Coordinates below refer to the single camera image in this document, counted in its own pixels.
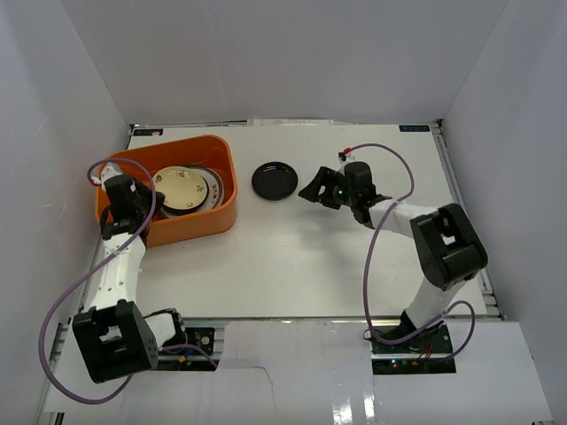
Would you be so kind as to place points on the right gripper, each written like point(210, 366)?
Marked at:
point(327, 178)

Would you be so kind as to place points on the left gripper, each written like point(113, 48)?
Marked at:
point(144, 195)

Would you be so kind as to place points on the black plate front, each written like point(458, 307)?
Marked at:
point(172, 213)

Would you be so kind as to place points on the black plate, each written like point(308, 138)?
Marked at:
point(274, 181)
point(172, 213)

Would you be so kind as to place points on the beige patterned plate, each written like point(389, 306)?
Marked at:
point(184, 189)

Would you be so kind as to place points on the orange sunburst plate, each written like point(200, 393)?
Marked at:
point(215, 190)

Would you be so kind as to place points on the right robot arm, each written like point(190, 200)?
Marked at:
point(448, 248)

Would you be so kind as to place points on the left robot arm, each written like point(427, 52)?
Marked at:
point(115, 339)

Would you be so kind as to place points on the orange plastic bin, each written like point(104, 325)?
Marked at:
point(143, 163)

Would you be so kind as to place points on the black plate rear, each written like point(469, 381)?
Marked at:
point(274, 181)

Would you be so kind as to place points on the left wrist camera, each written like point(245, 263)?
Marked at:
point(109, 171)

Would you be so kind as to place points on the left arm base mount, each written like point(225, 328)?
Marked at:
point(192, 352)

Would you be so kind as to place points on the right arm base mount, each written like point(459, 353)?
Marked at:
point(421, 356)

